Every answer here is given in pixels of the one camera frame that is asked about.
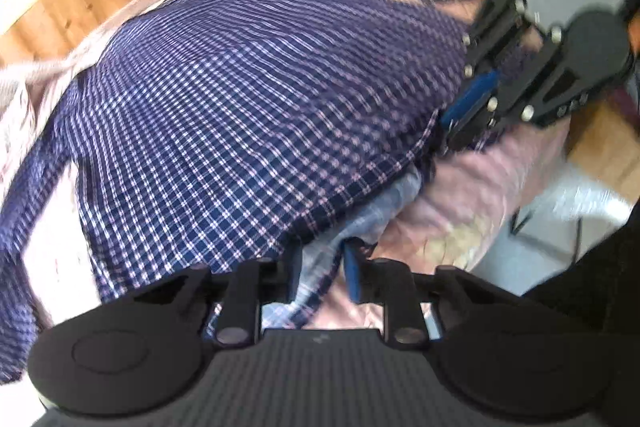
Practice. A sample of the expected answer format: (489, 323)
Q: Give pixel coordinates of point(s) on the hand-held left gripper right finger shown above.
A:
(352, 274)

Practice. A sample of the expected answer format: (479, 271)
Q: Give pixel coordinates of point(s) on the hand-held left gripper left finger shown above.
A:
(295, 272)

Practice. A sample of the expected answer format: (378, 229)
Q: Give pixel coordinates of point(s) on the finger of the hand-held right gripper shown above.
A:
(530, 92)
(475, 94)

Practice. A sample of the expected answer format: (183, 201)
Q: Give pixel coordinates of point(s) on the blue plaid shirt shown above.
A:
(225, 107)

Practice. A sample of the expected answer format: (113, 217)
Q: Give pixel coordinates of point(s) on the pink printed bedsheet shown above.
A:
(475, 187)

